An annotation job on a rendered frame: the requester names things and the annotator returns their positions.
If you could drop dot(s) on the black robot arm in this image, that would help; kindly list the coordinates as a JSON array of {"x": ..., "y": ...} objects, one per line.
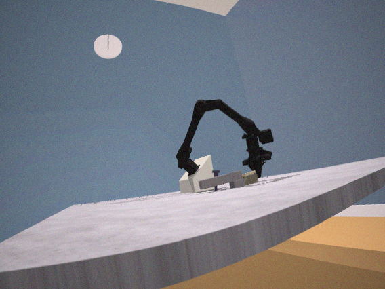
[{"x": 201, "y": 106}]

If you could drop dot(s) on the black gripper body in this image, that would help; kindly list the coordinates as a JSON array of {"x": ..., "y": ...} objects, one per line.
[{"x": 255, "y": 155}]

